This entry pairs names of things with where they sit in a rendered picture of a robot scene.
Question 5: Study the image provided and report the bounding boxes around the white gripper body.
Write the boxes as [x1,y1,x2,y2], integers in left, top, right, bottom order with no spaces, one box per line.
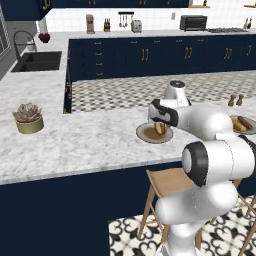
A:
[147,99,163,125]

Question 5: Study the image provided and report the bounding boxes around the golden bun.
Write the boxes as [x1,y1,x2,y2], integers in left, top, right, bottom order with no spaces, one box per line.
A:
[231,117,247,133]
[153,122,165,136]

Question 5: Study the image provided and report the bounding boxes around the tan round plate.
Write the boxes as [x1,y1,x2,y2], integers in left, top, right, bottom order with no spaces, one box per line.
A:
[135,121,175,145]

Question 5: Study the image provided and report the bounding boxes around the tan round bowl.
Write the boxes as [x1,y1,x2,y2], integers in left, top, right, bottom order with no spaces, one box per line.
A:
[229,114,256,136]

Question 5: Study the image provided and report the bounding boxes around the dark red bowl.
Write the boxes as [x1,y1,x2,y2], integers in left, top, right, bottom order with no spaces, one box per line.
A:
[38,32,51,44]

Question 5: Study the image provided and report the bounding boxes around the navy base cupboards run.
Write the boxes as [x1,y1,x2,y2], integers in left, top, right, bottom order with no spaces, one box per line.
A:
[62,34,256,115]

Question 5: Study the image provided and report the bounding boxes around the wooden stool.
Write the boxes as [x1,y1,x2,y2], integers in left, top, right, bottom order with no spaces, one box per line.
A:
[209,179,256,256]
[137,167,205,251]

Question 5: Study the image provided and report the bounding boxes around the brown wooden shaker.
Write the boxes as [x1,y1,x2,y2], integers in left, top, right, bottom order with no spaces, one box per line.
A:
[235,93,245,107]
[227,94,237,108]

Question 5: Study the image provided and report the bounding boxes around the silver toaster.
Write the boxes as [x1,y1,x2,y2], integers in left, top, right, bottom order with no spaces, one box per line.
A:
[130,19,143,34]

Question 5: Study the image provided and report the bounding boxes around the black toaster oven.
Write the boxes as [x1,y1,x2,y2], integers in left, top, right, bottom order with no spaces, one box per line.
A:
[179,14,208,32]

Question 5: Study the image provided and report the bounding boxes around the black hob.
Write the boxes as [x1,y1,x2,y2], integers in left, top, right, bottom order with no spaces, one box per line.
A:
[207,27,249,34]

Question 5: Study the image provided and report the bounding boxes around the succulent in yellow pot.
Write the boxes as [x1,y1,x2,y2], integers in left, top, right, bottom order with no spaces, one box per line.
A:
[12,102,45,135]

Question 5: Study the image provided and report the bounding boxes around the black sink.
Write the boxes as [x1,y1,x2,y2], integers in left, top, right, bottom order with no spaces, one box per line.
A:
[10,50,63,73]

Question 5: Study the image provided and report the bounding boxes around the white soap dispenser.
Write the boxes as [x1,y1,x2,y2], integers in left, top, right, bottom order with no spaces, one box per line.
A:
[26,37,37,52]

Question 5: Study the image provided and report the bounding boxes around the white paper towel roll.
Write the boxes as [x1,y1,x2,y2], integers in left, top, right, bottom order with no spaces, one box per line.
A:
[38,16,50,34]

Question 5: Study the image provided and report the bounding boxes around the navy island cupboard front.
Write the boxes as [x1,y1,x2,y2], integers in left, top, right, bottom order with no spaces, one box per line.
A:
[0,159,256,256]

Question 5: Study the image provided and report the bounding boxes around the dark curved tap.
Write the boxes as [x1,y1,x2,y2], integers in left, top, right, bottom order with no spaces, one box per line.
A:
[13,30,38,65]

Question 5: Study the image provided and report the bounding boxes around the grey window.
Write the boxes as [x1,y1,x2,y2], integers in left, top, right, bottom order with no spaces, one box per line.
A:
[0,5,14,64]

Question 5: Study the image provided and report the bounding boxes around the rail with hanging tools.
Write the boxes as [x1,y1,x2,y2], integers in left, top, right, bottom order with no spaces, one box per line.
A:
[117,11,135,29]

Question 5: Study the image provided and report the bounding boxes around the navy wall cupboards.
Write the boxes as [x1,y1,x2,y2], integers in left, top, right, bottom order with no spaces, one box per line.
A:
[0,0,191,22]

